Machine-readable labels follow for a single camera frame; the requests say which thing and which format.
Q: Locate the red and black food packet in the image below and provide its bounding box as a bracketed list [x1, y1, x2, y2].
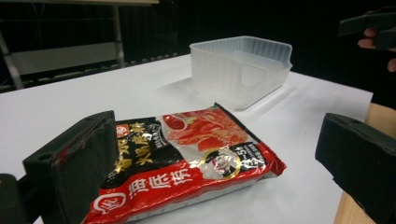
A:
[81, 103, 288, 224]

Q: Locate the metal stand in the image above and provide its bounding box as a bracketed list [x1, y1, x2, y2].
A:
[0, 0, 161, 91]

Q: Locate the translucent plastic container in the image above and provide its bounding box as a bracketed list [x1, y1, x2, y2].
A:
[189, 35, 293, 111]

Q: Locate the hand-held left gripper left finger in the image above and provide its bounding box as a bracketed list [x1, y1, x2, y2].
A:
[21, 109, 120, 224]

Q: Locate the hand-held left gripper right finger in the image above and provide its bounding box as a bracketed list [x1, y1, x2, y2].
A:
[315, 112, 396, 224]

